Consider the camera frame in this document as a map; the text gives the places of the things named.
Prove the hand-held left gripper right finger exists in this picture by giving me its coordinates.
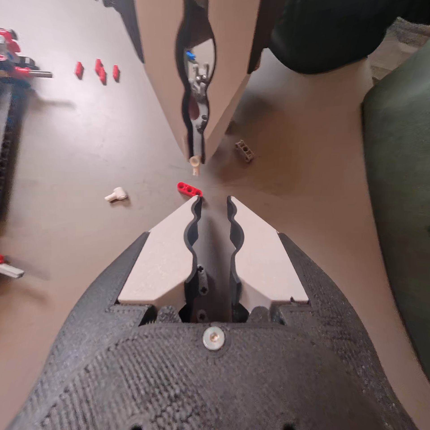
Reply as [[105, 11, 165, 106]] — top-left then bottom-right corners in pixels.
[[227, 196, 310, 312]]

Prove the grey thin brick beam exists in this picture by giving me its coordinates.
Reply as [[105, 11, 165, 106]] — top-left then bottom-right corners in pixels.
[[196, 264, 209, 296]]

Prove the toy brick car chassis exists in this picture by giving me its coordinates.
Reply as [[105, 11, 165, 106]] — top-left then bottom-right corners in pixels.
[[0, 28, 53, 279]]

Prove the red short beam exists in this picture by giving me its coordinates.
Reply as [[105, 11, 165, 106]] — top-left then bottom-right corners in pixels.
[[177, 182, 203, 197]]

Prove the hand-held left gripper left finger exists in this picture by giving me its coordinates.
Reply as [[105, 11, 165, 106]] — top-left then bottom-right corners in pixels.
[[118, 196, 203, 308]]

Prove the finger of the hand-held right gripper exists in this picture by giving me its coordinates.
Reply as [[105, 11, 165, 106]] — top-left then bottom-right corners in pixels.
[[201, 0, 261, 165], [134, 0, 194, 162]]

